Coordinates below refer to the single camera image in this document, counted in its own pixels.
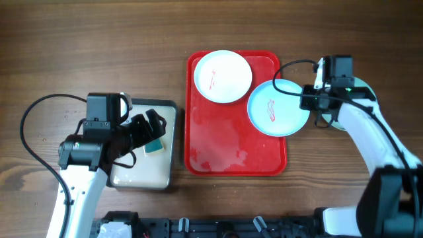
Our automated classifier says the green yellow sponge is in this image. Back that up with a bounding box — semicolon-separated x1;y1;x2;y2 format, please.
144;138;165;156

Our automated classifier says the light blue plate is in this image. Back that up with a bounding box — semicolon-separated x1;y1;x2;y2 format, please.
247;79;310;137
322;76;377;132

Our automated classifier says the light blue plate front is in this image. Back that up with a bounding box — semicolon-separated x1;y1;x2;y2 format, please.
322;76;377;132

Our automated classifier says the white plate with red stain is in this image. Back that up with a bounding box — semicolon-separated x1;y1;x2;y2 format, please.
194;50;252;104

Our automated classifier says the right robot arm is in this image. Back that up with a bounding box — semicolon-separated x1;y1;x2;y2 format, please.
300;56;422;237

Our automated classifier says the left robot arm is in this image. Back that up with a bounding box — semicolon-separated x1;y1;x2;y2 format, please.
47;93;167;237

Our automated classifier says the black tray with soapy water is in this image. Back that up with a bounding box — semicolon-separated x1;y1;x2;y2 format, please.
107;99;178;190

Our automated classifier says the red plastic tray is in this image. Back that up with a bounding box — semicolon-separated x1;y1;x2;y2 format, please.
184;51;287;176

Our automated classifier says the right black cable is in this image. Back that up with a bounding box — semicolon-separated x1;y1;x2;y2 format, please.
272;59;420;238

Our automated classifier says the black cable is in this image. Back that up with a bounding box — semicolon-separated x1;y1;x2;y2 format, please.
19;93;89;238
272;59;420;238

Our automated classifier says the left black cable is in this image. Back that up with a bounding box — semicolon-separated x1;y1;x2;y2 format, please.
19;93;89;238

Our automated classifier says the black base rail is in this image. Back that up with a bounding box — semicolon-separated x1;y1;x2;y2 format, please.
89;211;328;238

